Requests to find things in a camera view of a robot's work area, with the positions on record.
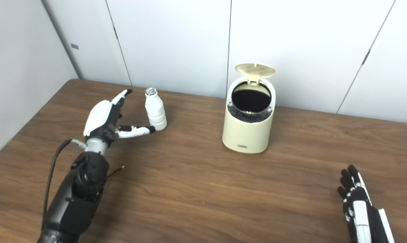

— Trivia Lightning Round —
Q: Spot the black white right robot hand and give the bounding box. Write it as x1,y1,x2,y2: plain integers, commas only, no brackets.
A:
337,164,395,243

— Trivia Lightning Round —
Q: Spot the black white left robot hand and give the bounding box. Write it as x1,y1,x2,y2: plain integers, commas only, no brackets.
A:
83,89,156,142

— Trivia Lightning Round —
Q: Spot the small white plastic bottle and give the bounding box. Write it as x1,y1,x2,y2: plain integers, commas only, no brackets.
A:
145,87,168,131

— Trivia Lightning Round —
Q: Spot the cream-colored round bin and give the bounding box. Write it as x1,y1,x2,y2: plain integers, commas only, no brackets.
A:
222,76,277,154

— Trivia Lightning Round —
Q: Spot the cream round bin lid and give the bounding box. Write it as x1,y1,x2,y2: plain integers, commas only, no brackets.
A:
235,63,276,85

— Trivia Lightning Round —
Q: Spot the black bin liner bag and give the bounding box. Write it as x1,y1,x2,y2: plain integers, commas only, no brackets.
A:
228,82,274,124

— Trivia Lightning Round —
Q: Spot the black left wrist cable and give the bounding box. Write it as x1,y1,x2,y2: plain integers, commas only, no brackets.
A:
41,139,88,233

